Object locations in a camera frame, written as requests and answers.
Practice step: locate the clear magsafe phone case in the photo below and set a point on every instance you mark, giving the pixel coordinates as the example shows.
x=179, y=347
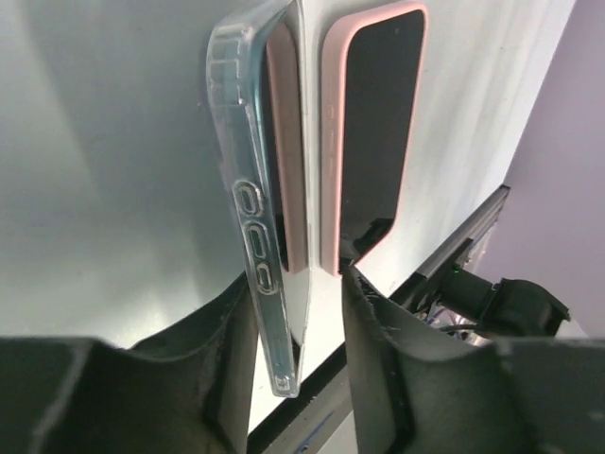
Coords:
x=280, y=298

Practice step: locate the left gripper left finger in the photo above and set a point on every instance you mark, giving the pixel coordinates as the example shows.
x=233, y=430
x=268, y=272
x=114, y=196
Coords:
x=186, y=389

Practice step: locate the pink phone case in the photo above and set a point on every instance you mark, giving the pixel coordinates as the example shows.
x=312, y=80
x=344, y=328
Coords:
x=332, y=95

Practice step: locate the blue phone black screen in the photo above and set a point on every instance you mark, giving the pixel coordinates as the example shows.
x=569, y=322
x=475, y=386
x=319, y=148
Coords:
x=382, y=72

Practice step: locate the aluminium front frame rail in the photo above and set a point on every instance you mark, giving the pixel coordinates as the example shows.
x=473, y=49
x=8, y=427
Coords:
x=452, y=252

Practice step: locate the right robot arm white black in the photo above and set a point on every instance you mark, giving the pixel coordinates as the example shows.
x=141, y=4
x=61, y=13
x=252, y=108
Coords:
x=509, y=308

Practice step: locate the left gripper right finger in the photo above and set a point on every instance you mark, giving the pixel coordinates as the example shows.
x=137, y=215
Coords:
x=417, y=390

